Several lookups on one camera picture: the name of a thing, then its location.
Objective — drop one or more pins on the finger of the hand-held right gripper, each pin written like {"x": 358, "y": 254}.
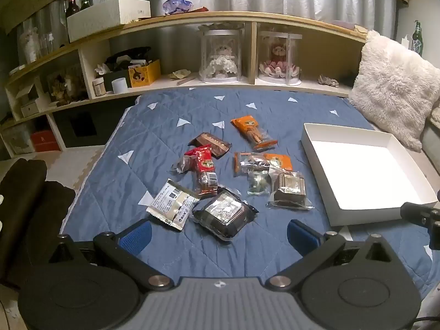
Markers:
{"x": 416, "y": 213}

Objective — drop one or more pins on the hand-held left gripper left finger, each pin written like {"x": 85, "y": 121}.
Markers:
{"x": 135, "y": 239}

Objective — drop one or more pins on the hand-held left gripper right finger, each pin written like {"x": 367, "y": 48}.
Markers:
{"x": 302, "y": 235}

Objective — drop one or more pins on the clear brown cake packet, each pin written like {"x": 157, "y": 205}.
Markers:
{"x": 290, "y": 190}

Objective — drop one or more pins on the white cardboard box tray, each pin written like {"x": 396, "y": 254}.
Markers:
{"x": 364, "y": 175}

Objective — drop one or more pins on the green white snack packet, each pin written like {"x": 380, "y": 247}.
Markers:
{"x": 258, "y": 182}

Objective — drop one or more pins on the dark cake packet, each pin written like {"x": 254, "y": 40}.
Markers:
{"x": 223, "y": 213}

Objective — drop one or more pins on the red snack packet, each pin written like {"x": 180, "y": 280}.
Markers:
{"x": 203, "y": 168}

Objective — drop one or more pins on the wide orange snack packet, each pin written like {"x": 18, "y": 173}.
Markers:
{"x": 264, "y": 161}

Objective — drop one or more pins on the blue quilted blanket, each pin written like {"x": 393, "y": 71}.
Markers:
{"x": 144, "y": 144}

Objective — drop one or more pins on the dark cloth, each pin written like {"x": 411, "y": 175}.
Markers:
{"x": 31, "y": 206}

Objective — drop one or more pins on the orange snack packet clear end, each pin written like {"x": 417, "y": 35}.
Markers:
{"x": 252, "y": 130}

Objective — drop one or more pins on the brown chocolate wafer packet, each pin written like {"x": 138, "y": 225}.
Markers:
{"x": 210, "y": 143}

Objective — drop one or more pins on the fluffy white pillow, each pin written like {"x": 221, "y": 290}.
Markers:
{"x": 388, "y": 86}

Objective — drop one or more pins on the red box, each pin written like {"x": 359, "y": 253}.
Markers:
{"x": 46, "y": 141}

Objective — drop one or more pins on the grey storage bin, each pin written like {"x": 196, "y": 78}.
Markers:
{"x": 17, "y": 141}

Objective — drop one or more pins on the white cup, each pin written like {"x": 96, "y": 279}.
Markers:
{"x": 119, "y": 85}

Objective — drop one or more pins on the small jar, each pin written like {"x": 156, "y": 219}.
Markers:
{"x": 98, "y": 87}

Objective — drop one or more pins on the crumpled beige ornament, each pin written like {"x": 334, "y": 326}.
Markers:
{"x": 328, "y": 80}

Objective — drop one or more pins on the yellow box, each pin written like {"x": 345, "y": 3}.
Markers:
{"x": 144, "y": 75}

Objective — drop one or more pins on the small drawer box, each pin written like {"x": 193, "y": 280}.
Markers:
{"x": 32, "y": 109}

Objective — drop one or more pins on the brown figurine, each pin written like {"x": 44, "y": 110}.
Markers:
{"x": 65, "y": 87}

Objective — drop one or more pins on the beige shell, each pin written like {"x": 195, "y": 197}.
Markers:
{"x": 179, "y": 74}

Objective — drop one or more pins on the green bottle white label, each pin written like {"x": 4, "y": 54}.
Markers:
{"x": 417, "y": 41}

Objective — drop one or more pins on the red dress doll case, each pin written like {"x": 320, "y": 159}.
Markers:
{"x": 279, "y": 58}

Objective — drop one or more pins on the black bag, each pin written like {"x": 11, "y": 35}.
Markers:
{"x": 125, "y": 58}

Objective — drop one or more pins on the white dress doll case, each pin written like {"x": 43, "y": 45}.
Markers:
{"x": 221, "y": 55}

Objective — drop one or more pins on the clear glass jars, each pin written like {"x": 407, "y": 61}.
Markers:
{"x": 41, "y": 44}

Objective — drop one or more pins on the wooden shelf unit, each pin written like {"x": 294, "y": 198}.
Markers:
{"x": 172, "y": 24}

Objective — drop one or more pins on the long white box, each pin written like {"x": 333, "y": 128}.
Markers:
{"x": 106, "y": 17}

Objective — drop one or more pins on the purple plastic bag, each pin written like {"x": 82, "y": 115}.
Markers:
{"x": 177, "y": 6}

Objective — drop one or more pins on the brown glass bottle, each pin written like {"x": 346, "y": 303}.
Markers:
{"x": 72, "y": 7}

